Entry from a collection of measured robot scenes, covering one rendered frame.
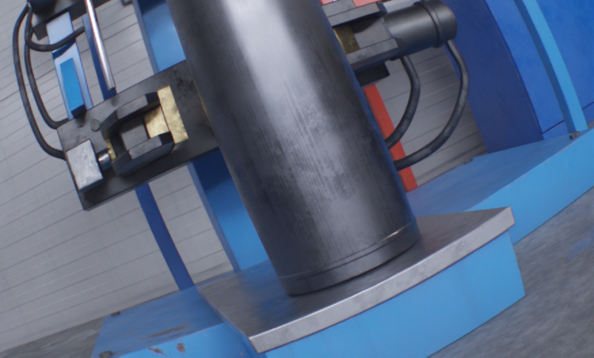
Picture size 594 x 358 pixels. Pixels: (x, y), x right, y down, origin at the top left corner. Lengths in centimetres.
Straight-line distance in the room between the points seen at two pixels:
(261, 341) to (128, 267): 254
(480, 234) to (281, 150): 29
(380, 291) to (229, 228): 94
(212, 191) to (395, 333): 96
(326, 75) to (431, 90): 267
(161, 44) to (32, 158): 173
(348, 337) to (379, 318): 5
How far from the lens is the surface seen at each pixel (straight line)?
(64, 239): 353
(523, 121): 279
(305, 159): 111
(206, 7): 115
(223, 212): 192
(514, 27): 271
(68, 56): 176
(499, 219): 108
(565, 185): 160
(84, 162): 156
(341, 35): 147
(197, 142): 170
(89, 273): 352
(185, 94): 171
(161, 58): 195
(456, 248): 106
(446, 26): 176
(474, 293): 108
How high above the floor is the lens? 33
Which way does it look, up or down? level
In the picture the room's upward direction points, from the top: 23 degrees counter-clockwise
